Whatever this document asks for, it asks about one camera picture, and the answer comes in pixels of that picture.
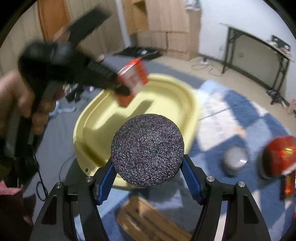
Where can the red white cigarette pack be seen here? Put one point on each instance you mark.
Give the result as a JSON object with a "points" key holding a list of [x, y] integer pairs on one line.
{"points": [[132, 78]]}

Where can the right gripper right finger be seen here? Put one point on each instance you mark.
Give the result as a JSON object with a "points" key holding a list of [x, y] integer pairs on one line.
{"points": [[191, 174]]}

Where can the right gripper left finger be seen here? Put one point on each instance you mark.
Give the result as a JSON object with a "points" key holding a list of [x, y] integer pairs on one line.
{"points": [[104, 177]]}

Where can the wooden cabinet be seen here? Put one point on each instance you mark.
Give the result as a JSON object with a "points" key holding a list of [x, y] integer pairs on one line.
{"points": [[171, 26]]}

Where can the grey round container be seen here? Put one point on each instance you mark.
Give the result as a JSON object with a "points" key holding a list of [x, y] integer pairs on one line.
{"points": [[235, 159]]}

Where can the large red cigarette carton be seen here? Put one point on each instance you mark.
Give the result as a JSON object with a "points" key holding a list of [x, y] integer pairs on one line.
{"points": [[278, 157]]}

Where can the person's left hand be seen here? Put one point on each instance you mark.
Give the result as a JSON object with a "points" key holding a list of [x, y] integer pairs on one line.
{"points": [[16, 92]]}

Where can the black folding table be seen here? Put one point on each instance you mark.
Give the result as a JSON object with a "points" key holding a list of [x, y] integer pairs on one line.
{"points": [[265, 62]]}

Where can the yellow oval plastic tray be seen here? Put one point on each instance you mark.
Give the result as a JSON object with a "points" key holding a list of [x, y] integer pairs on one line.
{"points": [[103, 116]]}

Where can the blue white checkered rug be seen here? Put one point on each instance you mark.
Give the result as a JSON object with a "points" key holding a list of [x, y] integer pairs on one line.
{"points": [[167, 212]]}

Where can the black open suitcase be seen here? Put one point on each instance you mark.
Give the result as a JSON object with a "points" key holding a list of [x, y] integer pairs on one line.
{"points": [[145, 53]]}

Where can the white power strip with cable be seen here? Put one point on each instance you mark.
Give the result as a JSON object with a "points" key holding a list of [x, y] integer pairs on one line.
{"points": [[205, 64]]}

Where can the black glitter round puck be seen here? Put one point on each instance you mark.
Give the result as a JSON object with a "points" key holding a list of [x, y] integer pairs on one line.
{"points": [[147, 150]]}

